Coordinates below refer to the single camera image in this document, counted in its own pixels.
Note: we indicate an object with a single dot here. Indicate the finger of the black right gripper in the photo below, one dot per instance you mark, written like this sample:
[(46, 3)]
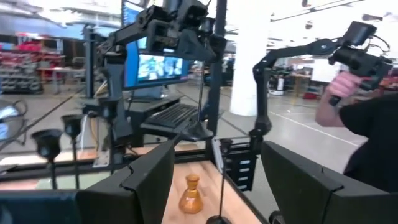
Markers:
[(196, 49)]

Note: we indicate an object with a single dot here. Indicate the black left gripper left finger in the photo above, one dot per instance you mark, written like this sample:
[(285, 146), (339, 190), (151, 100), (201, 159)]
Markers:
[(124, 199)]

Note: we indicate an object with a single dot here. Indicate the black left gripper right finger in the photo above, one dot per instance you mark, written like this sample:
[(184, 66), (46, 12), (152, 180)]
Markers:
[(304, 193)]

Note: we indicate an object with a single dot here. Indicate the amber ribbed glass candle holder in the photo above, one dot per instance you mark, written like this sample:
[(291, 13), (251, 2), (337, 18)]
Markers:
[(191, 200)]

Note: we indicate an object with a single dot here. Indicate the tall black candlestick holder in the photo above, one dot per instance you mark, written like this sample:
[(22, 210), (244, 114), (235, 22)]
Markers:
[(226, 145), (47, 144), (72, 126)]

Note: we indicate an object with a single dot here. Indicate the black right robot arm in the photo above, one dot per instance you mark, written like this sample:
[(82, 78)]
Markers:
[(119, 93)]

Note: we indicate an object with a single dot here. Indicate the person's forearm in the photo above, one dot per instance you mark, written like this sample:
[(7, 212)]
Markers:
[(326, 112)]

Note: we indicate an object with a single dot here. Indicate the computer monitor with blue screen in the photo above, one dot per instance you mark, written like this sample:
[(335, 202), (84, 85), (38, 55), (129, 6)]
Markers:
[(158, 67)]

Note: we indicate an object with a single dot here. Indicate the white round building pillar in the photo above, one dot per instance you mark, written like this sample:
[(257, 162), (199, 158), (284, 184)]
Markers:
[(248, 62)]

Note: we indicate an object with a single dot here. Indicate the black box with white labels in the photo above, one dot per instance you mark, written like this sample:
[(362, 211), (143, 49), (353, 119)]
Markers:
[(242, 169)]

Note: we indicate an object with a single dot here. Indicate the black computer keyboard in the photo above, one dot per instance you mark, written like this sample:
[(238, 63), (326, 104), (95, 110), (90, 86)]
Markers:
[(174, 115)]

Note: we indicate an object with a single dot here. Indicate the black computer desk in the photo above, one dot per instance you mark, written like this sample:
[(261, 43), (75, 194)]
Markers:
[(161, 132)]

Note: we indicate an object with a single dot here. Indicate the person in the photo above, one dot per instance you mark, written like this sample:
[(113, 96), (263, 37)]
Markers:
[(373, 140)]

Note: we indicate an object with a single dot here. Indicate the person's hand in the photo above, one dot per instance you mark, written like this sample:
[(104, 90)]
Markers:
[(343, 84)]

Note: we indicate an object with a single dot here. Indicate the white board screen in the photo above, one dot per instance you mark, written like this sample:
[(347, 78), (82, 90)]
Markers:
[(325, 71)]

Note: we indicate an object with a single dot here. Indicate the red parts storage rack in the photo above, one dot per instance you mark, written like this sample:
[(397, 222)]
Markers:
[(25, 65)]

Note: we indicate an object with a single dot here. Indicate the black aluminium rig frame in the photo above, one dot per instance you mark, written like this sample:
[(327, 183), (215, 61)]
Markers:
[(215, 93)]

